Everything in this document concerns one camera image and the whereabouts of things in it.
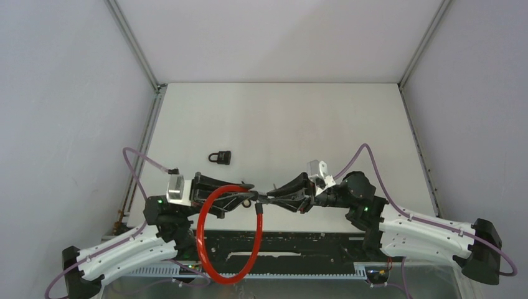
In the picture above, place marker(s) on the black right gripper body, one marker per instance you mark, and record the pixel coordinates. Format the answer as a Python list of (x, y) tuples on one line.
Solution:
[(309, 195)]

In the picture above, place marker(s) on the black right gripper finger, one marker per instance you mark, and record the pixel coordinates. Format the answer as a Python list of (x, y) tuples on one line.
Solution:
[(292, 204), (298, 184)]

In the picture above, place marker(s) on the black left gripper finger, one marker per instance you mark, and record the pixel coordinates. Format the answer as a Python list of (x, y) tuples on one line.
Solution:
[(205, 183), (228, 203)]

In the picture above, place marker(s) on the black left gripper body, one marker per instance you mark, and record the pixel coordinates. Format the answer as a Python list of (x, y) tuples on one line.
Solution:
[(197, 201)]

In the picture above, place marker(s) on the black padlock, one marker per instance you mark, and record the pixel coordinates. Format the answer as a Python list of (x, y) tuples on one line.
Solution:
[(220, 157)]

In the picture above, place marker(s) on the red cable lock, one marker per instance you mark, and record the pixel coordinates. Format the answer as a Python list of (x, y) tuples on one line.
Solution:
[(206, 247)]

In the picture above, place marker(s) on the yellow padlock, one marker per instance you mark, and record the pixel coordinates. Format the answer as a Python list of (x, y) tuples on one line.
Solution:
[(246, 203)]

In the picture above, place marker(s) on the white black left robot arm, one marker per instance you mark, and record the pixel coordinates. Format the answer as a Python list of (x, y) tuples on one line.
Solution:
[(174, 227)]

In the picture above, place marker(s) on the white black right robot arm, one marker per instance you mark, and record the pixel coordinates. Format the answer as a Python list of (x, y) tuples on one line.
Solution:
[(398, 232)]

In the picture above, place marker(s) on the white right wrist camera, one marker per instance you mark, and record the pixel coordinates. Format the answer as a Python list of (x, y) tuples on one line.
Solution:
[(319, 174)]

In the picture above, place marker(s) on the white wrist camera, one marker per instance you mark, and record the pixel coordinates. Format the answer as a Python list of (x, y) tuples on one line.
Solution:
[(319, 174), (178, 189)]

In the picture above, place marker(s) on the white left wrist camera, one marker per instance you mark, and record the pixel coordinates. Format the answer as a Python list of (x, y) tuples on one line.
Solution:
[(178, 189)]

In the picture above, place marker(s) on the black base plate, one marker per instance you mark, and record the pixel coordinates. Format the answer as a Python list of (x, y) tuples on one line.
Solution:
[(292, 254)]

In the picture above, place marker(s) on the aluminium frame rail right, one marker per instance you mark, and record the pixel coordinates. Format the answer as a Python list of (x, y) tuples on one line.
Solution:
[(441, 95)]

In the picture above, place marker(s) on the aluminium frame rail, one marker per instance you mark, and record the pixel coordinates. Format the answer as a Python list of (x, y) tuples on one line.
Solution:
[(122, 92), (441, 95)]

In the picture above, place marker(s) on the aluminium frame rail left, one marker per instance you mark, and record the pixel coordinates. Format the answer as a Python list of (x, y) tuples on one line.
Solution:
[(122, 92)]

